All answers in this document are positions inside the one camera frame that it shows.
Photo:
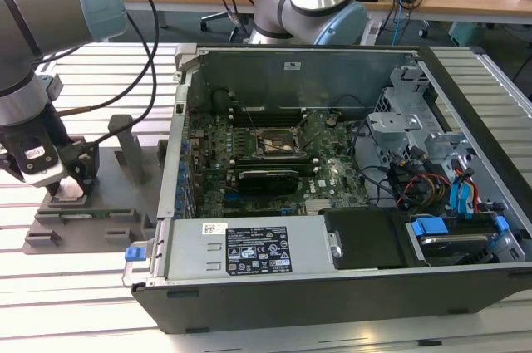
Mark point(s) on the blue case latch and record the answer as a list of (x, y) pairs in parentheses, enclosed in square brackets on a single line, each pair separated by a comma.
[(134, 254)]

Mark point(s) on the grey parts rack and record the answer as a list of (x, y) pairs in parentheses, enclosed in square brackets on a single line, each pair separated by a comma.
[(112, 203)]

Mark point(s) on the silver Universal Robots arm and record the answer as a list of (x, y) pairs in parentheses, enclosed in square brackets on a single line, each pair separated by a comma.
[(41, 8)]

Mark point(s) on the silver CPU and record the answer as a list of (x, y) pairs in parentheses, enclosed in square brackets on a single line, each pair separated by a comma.
[(70, 189)]

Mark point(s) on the silver drive cage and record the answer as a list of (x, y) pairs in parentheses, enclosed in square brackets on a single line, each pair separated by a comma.
[(390, 124)]

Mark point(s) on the metal locking lever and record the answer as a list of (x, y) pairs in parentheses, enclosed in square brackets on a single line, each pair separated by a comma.
[(250, 119), (311, 142)]

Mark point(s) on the black office chair base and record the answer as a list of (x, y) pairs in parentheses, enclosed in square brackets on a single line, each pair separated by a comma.
[(220, 16)]

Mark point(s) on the green motherboard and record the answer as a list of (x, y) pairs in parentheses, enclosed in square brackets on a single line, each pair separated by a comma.
[(332, 162)]

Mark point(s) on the coin battery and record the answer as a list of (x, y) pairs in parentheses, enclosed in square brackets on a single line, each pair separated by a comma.
[(331, 121)]

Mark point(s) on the teal container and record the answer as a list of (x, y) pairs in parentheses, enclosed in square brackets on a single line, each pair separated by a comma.
[(467, 33)]

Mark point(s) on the black graphics card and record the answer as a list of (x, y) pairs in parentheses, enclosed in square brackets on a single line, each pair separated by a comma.
[(268, 182)]

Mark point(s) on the hard disk in blue carrier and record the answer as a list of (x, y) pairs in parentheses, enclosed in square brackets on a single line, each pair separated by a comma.
[(453, 245)]

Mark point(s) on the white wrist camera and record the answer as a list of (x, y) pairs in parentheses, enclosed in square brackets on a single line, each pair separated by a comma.
[(41, 172)]

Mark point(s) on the black plastic shroud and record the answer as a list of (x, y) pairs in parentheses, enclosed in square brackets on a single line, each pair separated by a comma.
[(365, 241)]

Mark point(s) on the black open PC case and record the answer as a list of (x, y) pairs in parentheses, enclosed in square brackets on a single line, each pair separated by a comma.
[(291, 307)]

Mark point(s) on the green RAM stick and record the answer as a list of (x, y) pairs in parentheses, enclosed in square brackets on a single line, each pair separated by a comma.
[(95, 214)]

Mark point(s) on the white power strip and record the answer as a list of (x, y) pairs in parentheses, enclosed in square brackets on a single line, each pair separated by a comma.
[(374, 31)]

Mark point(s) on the silver power supply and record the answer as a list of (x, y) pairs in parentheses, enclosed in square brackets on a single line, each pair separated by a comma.
[(191, 253)]

